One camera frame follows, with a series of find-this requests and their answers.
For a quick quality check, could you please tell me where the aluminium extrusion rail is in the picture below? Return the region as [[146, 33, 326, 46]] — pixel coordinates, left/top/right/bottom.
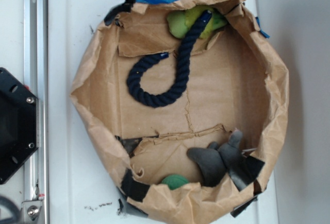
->
[[23, 0, 50, 223]]

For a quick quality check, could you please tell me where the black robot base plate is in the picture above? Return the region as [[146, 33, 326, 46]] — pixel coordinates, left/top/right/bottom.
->
[[1, 67, 38, 185]]

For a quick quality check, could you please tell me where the dark blue twisted rope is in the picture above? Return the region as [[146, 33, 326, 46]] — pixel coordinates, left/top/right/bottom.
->
[[126, 10, 215, 109]]

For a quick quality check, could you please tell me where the green plush toy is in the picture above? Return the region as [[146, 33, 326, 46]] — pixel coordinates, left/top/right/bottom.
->
[[167, 5, 228, 39]]

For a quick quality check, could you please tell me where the brown paper-lined cardboard bin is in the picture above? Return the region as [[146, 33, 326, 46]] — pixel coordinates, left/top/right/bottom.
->
[[70, 0, 289, 223]]

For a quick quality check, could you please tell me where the metal corner bracket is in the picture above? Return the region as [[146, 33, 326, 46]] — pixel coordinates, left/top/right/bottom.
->
[[19, 200, 45, 224]]

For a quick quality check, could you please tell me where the grey plush toy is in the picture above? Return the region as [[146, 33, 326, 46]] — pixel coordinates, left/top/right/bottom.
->
[[187, 130, 258, 187]]

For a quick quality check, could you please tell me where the green textured ball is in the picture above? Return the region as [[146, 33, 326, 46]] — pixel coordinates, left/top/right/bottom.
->
[[161, 174, 189, 190]]

